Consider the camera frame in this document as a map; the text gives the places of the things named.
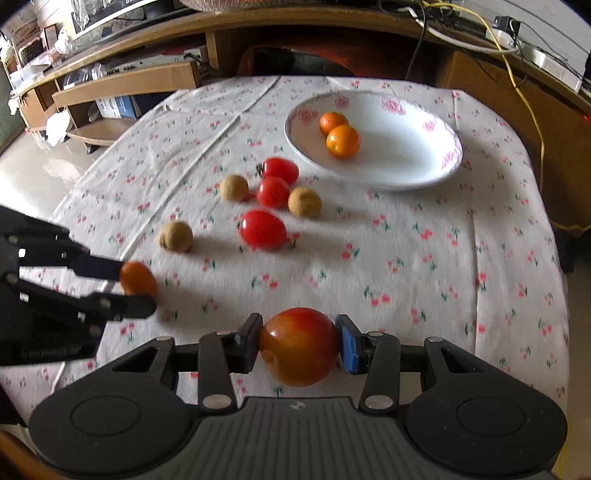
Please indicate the cherry print tablecloth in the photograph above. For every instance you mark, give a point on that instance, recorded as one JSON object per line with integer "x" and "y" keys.
{"x": 369, "y": 258}

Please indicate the white power strip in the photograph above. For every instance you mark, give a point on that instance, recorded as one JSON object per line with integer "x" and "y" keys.
{"x": 549, "y": 64}

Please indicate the blue and white box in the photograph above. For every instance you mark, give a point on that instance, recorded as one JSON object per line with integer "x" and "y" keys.
{"x": 117, "y": 106}

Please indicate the black power adapter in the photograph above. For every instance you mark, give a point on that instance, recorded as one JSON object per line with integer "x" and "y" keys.
{"x": 505, "y": 25}

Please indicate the wooden TV cabinet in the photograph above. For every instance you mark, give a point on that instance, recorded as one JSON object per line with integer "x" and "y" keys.
{"x": 323, "y": 23}

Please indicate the red cherry tomato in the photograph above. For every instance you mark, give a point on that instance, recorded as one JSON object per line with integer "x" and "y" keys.
{"x": 280, "y": 170}
{"x": 262, "y": 229}
{"x": 272, "y": 192}

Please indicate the black television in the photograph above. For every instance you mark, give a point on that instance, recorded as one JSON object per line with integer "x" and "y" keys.
{"x": 120, "y": 11}

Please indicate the white floral plate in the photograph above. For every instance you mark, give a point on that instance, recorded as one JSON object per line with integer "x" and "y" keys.
{"x": 397, "y": 147}

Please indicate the round bright orange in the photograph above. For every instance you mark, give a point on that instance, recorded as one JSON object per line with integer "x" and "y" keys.
{"x": 343, "y": 142}

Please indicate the large red tomato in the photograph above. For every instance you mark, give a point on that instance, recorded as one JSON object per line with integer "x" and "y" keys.
{"x": 299, "y": 346}

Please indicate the small oval kumquat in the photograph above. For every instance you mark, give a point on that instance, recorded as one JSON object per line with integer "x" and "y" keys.
{"x": 138, "y": 279}

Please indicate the small dark orange mandarin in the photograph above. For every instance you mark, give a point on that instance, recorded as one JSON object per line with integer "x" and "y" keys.
{"x": 332, "y": 121}

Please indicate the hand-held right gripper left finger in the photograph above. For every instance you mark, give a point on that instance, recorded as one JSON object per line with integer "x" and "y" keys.
{"x": 251, "y": 344}

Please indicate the grey set-top box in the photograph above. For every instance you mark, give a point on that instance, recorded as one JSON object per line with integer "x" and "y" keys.
{"x": 152, "y": 60}

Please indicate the brown longan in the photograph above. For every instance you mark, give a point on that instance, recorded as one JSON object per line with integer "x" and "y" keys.
{"x": 176, "y": 236}
{"x": 234, "y": 188}
{"x": 304, "y": 201}

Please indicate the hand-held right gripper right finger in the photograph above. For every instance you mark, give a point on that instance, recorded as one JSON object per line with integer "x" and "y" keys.
{"x": 348, "y": 345}

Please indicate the red and dark cloth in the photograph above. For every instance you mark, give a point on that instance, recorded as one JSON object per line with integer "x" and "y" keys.
{"x": 341, "y": 57}

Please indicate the white plastic bag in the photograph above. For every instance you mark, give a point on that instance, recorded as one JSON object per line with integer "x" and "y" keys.
{"x": 59, "y": 129}

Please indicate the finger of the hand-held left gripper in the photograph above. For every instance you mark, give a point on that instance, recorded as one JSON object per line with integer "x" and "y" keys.
{"x": 134, "y": 308}
{"x": 99, "y": 268}

